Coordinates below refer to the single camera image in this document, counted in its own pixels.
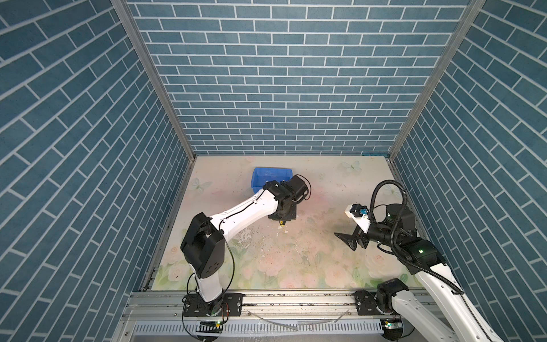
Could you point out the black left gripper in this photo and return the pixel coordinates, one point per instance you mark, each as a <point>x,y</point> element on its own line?
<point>292,214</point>

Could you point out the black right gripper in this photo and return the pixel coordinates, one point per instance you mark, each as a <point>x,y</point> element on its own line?
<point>350,239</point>

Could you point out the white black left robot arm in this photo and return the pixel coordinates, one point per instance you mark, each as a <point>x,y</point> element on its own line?
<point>204,243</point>

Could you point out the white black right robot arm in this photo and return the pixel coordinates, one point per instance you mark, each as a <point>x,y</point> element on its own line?
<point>398,231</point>

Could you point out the blue plastic bin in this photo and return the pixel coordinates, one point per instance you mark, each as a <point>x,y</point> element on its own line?
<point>262,175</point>

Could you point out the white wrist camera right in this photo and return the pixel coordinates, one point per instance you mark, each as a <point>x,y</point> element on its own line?
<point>359,213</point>

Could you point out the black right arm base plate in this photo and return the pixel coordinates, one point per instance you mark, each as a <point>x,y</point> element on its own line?
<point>365,303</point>

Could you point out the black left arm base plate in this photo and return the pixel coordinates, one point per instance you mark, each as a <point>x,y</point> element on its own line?
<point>228,305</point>

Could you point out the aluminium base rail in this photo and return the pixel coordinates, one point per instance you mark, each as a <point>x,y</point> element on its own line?
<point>270,315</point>

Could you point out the aluminium corner post left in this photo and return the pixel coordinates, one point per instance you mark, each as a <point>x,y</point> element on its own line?
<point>131,28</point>

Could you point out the aluminium corner post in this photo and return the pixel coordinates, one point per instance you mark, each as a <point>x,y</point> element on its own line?
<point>464,24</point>
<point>131,28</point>

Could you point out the aluminium corner post right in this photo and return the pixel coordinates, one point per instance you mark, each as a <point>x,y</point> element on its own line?
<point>464,24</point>

